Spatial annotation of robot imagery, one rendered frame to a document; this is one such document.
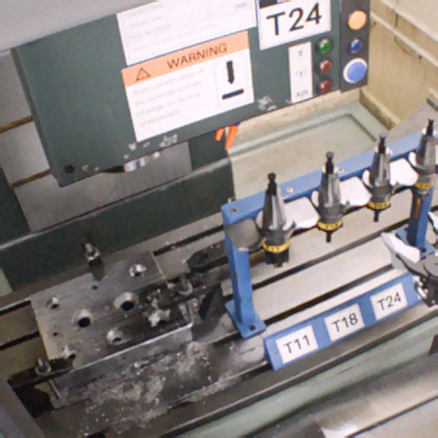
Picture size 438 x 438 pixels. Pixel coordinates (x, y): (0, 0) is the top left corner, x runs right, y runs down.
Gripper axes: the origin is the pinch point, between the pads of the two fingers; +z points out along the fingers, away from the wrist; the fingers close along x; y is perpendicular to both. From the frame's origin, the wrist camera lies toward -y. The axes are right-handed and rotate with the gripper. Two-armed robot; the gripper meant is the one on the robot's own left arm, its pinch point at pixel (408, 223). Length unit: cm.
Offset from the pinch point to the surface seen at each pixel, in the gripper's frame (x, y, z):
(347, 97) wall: 52, 58, 100
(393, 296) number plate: 1.1, 25.1, 1.3
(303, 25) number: -21, -46, 1
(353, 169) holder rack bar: -3.4, -3.0, 14.0
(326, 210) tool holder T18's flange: -13.2, -2.9, 7.5
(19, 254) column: -71, 38, 64
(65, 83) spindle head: -51, -49, 1
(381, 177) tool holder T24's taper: -1.0, -4.9, 8.2
